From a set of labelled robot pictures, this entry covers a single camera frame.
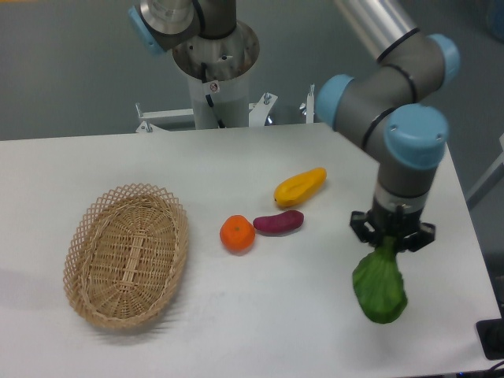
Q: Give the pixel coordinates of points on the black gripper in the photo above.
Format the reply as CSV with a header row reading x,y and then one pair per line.
x,y
410,233

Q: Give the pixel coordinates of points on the green bok choy vegetable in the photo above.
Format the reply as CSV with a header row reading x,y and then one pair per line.
x,y
378,284

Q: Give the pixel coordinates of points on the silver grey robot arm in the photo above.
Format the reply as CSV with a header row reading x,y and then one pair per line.
x,y
382,114

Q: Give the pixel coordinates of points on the yellow papaya half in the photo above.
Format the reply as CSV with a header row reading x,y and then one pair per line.
x,y
299,188

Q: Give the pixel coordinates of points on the purple sweet potato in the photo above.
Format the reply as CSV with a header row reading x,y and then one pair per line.
x,y
279,224

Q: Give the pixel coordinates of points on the black device at table edge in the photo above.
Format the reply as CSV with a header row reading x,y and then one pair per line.
x,y
490,333

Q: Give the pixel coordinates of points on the orange tangerine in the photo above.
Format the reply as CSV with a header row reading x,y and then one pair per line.
x,y
237,234

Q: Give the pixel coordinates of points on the woven wicker basket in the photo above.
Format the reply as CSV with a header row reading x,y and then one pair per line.
x,y
127,256

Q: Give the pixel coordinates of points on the white metal base frame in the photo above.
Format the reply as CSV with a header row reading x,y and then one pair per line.
x,y
262,113

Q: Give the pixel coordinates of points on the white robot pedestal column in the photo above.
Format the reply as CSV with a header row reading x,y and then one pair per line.
x,y
217,72

